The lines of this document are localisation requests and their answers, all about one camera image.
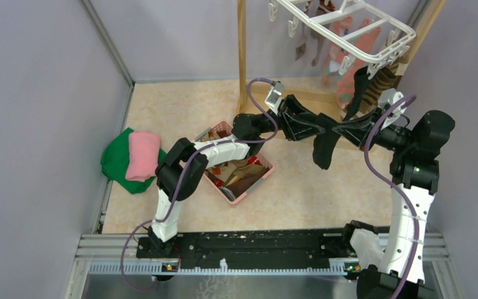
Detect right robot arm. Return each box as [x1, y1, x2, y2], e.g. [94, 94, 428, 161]
[333, 108, 455, 298]

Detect striped socks in basket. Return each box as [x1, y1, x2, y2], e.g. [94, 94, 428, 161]
[199, 128, 271, 199]

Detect maroon striped sock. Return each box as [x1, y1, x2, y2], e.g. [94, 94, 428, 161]
[294, 0, 336, 67]

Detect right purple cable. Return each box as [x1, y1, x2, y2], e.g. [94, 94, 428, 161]
[363, 95, 421, 299]

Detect pink sock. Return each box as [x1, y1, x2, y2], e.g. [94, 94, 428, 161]
[322, 16, 353, 87]
[337, 27, 382, 109]

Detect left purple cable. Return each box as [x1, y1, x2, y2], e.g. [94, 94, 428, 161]
[119, 77, 280, 294]

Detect wooden rack stand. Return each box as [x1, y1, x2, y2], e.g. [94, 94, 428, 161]
[231, 0, 450, 150]

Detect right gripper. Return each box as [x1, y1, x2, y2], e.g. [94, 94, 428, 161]
[332, 107, 415, 152]

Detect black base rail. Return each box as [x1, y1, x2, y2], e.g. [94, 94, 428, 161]
[136, 225, 356, 273]

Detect purple cable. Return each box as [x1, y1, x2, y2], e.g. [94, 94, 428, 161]
[119, 77, 280, 294]
[363, 95, 421, 299]

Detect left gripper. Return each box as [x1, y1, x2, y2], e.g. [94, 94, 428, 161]
[257, 94, 327, 141]

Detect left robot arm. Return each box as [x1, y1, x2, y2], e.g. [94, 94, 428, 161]
[148, 95, 337, 258]

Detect pink plastic basket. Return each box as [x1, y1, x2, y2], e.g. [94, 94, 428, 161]
[194, 120, 275, 206]

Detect white clip hanger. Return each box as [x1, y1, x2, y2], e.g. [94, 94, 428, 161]
[265, 0, 417, 81]

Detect pink folded cloth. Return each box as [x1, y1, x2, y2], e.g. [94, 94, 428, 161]
[125, 131, 161, 183]

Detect green cloth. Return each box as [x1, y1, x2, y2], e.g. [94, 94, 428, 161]
[100, 128, 166, 194]

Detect black sock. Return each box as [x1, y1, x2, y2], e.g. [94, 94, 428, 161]
[342, 66, 370, 121]
[312, 113, 340, 170]

